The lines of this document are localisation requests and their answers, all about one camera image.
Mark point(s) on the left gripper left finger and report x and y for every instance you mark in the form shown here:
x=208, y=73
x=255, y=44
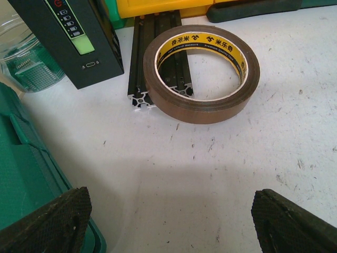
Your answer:
x=58, y=226

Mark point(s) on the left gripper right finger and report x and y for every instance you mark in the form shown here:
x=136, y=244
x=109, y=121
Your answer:
x=283, y=226

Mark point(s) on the green flat case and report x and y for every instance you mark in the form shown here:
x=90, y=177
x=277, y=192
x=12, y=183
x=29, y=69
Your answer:
x=30, y=177

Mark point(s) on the brown tape roll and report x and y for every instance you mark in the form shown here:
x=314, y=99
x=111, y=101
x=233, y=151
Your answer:
x=225, y=73

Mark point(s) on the glass jar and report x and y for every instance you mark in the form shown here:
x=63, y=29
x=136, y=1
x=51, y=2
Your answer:
x=25, y=62

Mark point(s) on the black green device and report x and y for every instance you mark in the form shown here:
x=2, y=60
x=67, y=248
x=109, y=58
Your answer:
x=78, y=35

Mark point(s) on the green plastic bin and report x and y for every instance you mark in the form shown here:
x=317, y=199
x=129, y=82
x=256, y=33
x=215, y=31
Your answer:
x=114, y=16

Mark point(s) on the yellow plastic bin row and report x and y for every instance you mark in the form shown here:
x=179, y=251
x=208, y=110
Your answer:
x=187, y=8

